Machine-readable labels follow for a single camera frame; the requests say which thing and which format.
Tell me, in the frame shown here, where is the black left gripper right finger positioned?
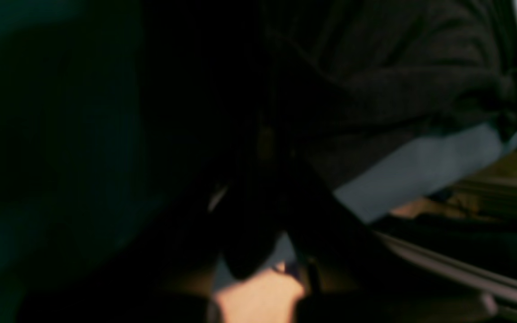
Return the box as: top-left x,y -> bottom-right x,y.
281,156 -> 497,323

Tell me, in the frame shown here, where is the black aluminium frame rail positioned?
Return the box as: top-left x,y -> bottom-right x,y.
372,176 -> 517,322

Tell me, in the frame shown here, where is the blue table cloth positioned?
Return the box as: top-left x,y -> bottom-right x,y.
0,0 -> 517,289

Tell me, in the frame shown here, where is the dark grey T-shirt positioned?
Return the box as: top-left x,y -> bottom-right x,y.
140,0 -> 517,278

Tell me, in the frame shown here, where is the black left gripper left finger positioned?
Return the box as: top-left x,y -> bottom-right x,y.
16,179 -> 241,323

